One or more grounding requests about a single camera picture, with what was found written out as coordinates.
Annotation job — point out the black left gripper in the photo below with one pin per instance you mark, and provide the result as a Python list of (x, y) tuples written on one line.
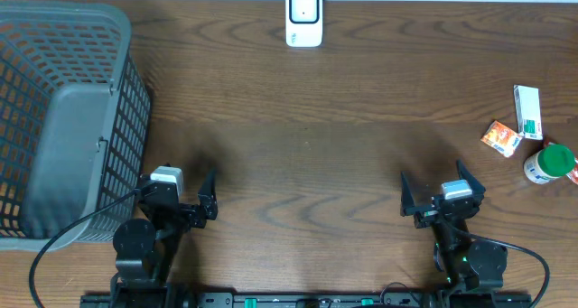
[(193, 217)]

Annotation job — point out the small orange box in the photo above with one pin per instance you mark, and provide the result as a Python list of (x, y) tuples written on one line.
[(502, 138)]

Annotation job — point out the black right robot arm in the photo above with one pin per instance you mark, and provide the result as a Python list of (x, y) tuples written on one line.
[(471, 264)]

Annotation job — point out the white green carton box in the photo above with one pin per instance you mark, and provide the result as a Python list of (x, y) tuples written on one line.
[(528, 112)]

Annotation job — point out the green lid jar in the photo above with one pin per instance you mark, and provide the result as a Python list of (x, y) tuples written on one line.
[(550, 163)]

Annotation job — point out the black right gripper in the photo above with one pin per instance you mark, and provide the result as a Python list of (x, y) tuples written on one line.
[(426, 214)]

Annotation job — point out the grey plastic shopping basket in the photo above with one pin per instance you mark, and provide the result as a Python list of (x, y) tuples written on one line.
[(74, 120)]

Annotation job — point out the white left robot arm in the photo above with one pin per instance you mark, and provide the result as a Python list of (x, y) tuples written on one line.
[(146, 247)]

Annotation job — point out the red snack bag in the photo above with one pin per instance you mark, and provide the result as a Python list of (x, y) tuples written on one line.
[(572, 175)]

